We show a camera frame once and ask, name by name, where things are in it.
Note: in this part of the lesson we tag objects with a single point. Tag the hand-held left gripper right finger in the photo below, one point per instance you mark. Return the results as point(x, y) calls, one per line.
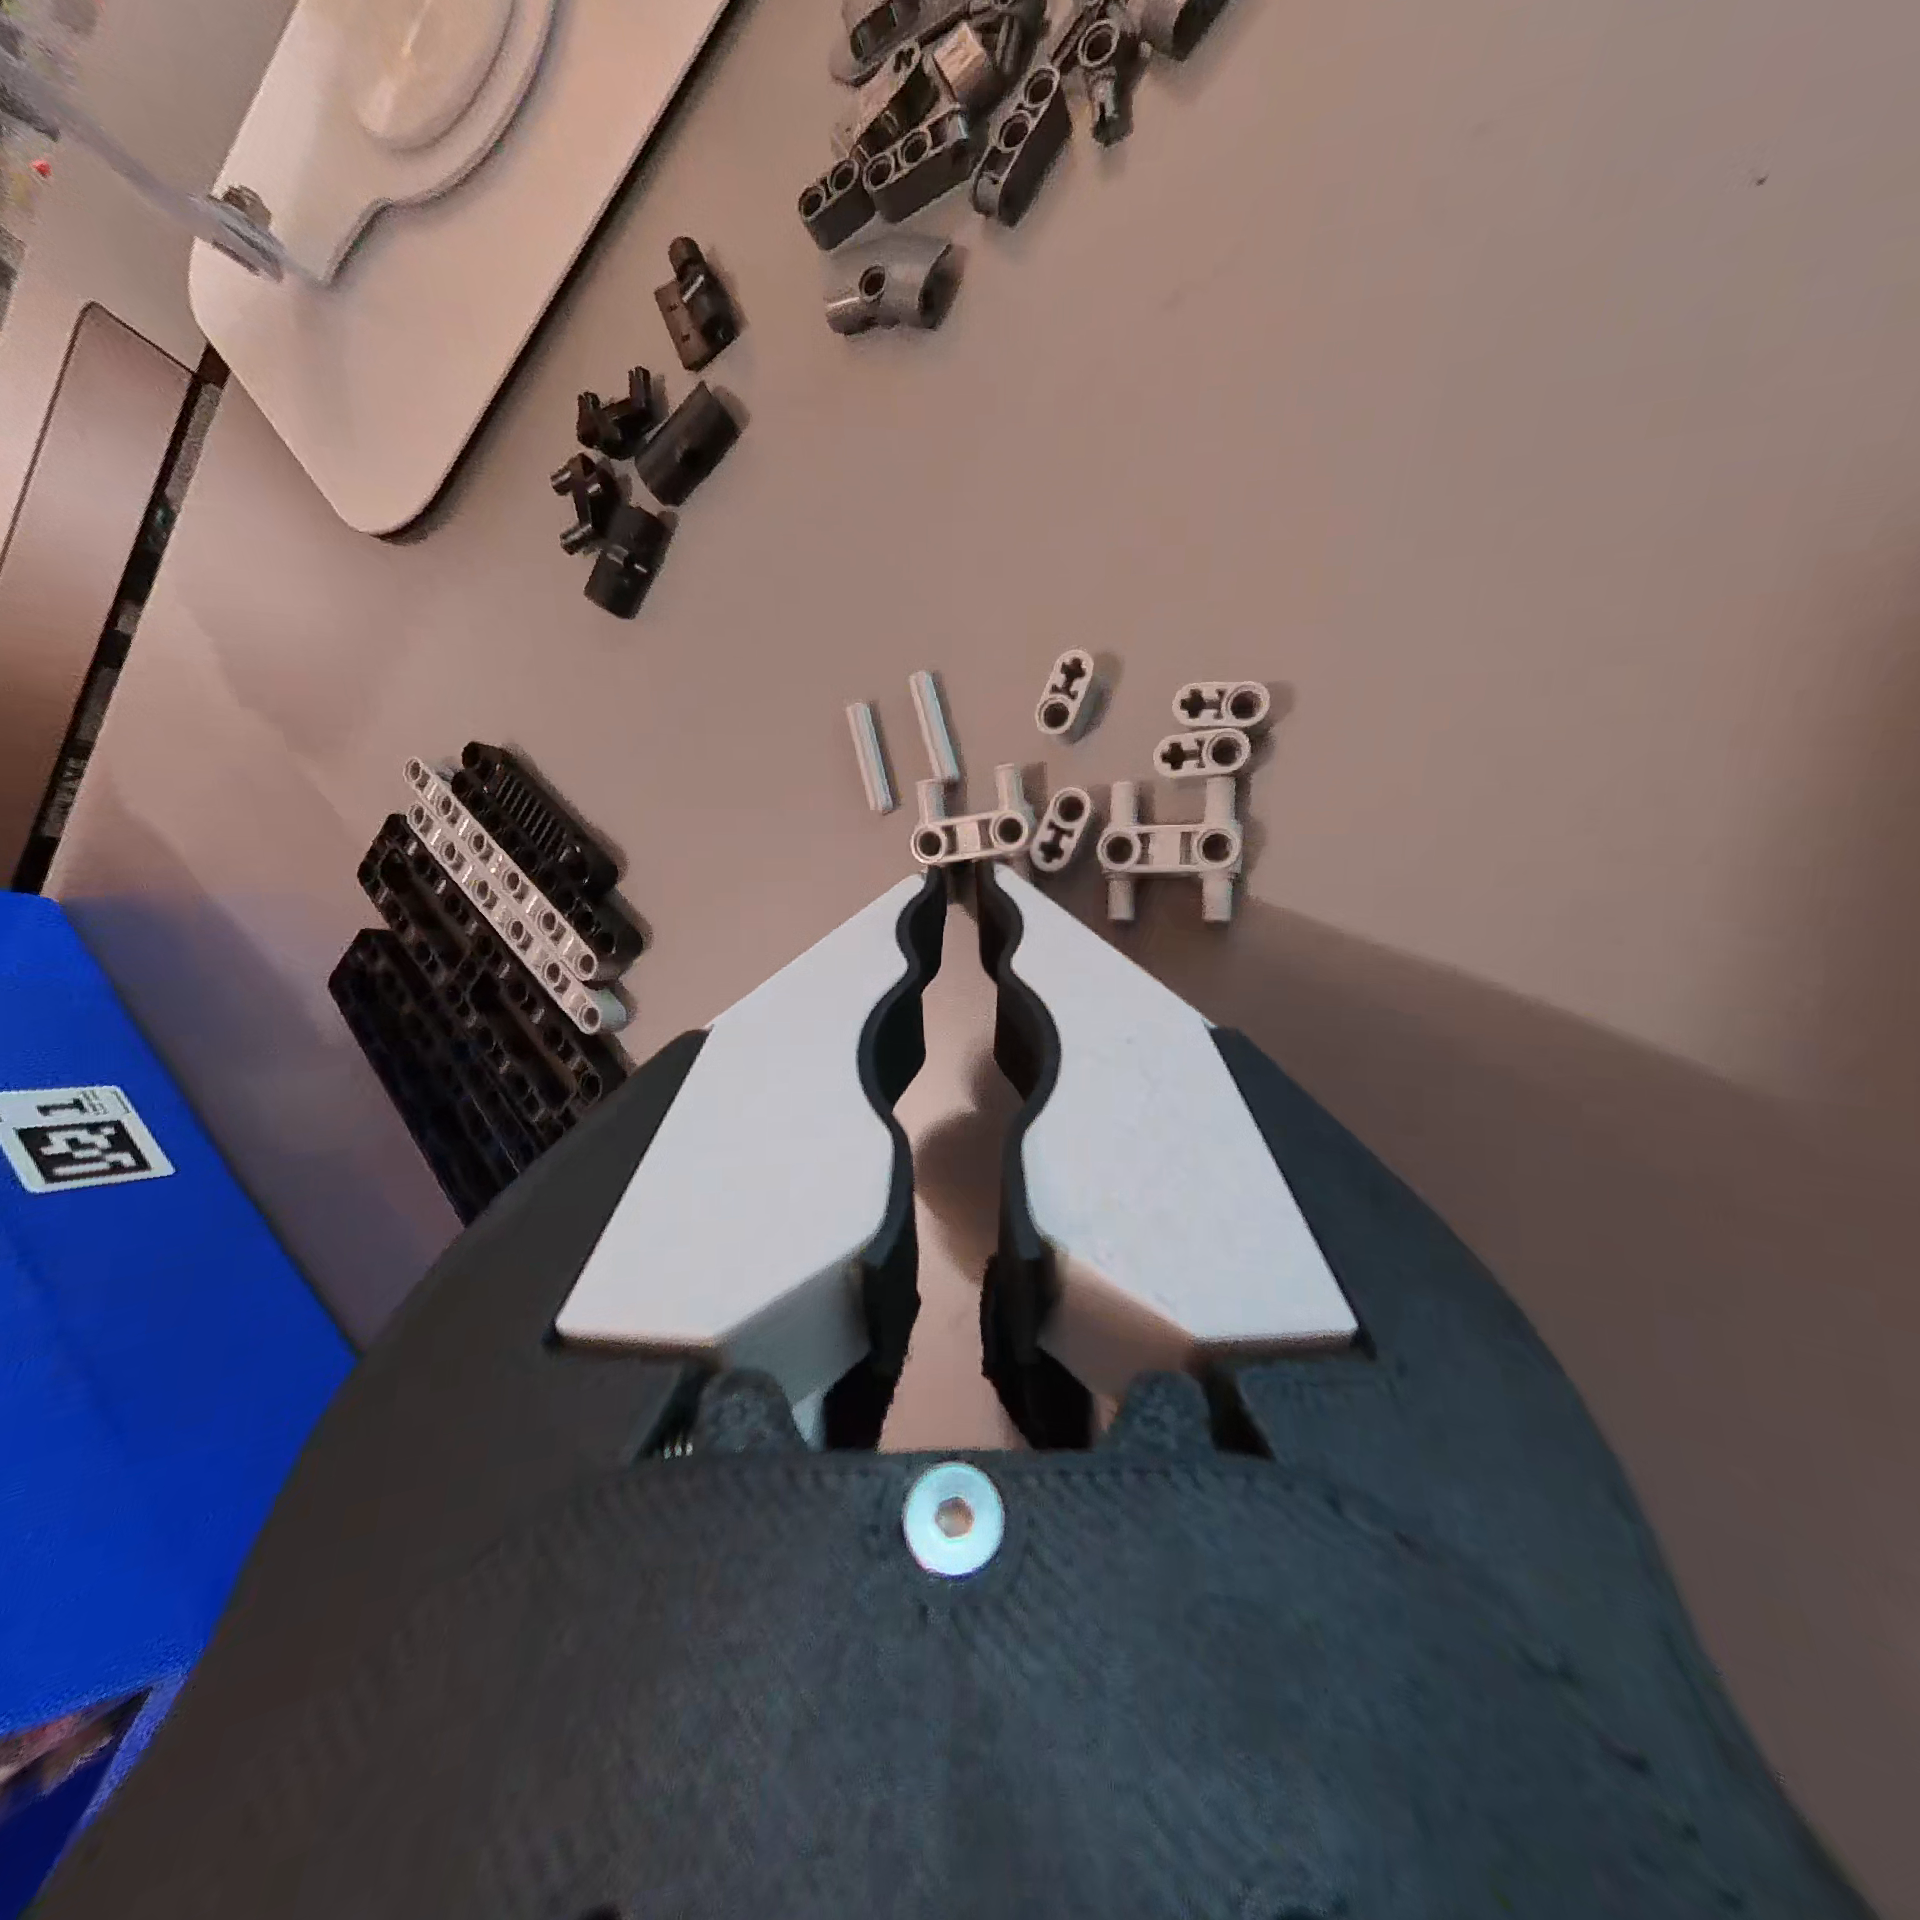
point(1189, 1197)

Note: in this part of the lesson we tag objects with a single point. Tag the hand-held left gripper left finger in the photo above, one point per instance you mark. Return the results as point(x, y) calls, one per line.
point(721, 1188)

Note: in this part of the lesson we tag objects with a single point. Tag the stack of black lego beams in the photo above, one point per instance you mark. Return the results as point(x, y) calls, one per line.
point(481, 975)

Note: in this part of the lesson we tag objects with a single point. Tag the cluster of light grey lego pieces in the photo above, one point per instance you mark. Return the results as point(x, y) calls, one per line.
point(1150, 844)

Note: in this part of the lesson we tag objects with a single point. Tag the black forked lego connector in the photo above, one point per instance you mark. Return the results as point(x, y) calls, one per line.
point(619, 420)
point(581, 498)

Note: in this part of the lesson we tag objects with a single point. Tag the black lego pin connector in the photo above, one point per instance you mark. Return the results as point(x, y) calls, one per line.
point(698, 312)

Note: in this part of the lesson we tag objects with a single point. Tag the pile of dark grey lego pieces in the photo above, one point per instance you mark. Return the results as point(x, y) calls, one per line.
point(915, 166)

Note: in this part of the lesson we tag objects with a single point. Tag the blue storage bin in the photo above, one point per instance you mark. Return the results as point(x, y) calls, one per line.
point(148, 1383)

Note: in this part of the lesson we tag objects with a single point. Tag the white book stand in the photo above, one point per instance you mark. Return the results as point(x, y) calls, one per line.
point(454, 297)

